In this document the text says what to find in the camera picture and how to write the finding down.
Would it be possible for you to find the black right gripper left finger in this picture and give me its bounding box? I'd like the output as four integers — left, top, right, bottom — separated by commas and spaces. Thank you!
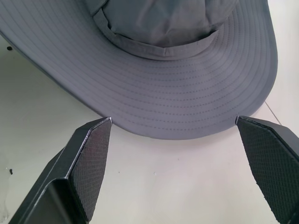
8, 117, 113, 224

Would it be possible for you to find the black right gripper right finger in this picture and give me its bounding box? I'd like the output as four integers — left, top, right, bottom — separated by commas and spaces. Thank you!
235, 115, 299, 224

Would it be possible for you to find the grey wide-brim hat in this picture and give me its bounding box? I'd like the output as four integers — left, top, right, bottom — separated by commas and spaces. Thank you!
0, 0, 279, 141

